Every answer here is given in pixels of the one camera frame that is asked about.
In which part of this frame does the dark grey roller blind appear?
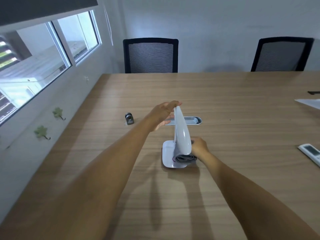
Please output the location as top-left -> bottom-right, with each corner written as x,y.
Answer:
0,0 -> 98,28

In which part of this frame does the grey oval cable grommet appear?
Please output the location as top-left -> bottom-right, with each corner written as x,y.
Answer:
165,116 -> 202,126

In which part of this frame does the black mesh office chair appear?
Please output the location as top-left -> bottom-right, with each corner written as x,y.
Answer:
250,36 -> 315,72
122,37 -> 179,74

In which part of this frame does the person's left hand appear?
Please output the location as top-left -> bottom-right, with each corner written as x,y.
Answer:
147,100 -> 183,132

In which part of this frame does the white paper sheet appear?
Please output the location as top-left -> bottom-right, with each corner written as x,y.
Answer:
294,98 -> 320,110

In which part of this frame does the person's left forearm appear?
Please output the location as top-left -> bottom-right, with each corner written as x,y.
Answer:
0,118 -> 156,240

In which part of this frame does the white hinged plastic case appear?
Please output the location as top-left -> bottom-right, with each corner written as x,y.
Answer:
162,105 -> 198,169

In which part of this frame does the person's right hand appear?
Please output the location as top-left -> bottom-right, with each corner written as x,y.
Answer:
190,137 -> 210,163

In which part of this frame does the white framed sliding window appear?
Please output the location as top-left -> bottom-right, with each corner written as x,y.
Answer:
0,9 -> 103,126

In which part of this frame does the person's right forearm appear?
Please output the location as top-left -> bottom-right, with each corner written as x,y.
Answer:
200,153 -> 320,240

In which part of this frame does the white remote control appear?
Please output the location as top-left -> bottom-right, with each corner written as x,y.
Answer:
297,143 -> 320,168

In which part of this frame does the green leaf wall hook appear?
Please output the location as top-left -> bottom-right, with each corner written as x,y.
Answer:
34,125 -> 51,140
52,107 -> 66,121

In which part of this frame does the grey rolled fabric cuff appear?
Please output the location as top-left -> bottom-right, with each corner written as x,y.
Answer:
172,153 -> 198,163

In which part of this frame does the white blind pull cord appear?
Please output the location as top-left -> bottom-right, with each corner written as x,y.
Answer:
103,3 -> 114,46

